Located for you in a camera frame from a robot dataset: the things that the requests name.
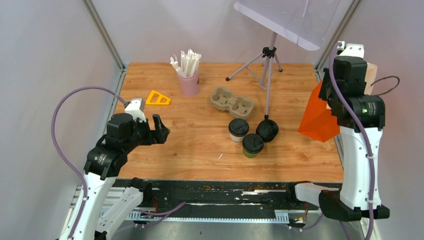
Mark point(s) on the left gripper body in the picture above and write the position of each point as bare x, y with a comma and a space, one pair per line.
144, 132

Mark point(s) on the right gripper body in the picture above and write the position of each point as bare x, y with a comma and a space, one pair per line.
326, 92

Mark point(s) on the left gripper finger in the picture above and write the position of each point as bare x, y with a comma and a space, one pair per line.
158, 124
160, 135

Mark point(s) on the orange paper bag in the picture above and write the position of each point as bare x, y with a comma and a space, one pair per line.
318, 123

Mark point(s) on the black cup lid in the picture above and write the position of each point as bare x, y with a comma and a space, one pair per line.
238, 127
253, 143

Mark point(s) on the white paper cup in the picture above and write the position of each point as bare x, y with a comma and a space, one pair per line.
236, 138

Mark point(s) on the green paper cup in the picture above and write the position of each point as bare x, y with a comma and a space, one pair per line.
249, 155

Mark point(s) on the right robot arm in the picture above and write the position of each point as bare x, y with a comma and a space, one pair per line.
361, 118

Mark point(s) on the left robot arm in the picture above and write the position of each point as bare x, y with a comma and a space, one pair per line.
124, 133

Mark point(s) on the yellow triangular plastic piece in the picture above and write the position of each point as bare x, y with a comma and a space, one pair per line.
155, 98

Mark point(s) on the pink straw holder cup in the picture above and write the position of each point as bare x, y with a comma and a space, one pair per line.
189, 86

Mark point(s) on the wrapped straws bundle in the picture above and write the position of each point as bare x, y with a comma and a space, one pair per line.
188, 64

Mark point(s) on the stack of black lids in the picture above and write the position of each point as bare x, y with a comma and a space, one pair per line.
267, 130

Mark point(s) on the grey tripod stand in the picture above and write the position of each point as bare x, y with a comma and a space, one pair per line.
270, 56

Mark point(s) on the white board on tripod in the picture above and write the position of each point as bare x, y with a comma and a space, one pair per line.
303, 22

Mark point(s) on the pulp cup carrier tray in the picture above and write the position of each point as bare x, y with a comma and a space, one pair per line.
238, 106

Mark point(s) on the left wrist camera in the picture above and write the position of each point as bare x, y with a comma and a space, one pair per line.
136, 109

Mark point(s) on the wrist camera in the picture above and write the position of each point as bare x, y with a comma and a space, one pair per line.
350, 49
136, 109

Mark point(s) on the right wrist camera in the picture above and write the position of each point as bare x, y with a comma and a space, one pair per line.
350, 49

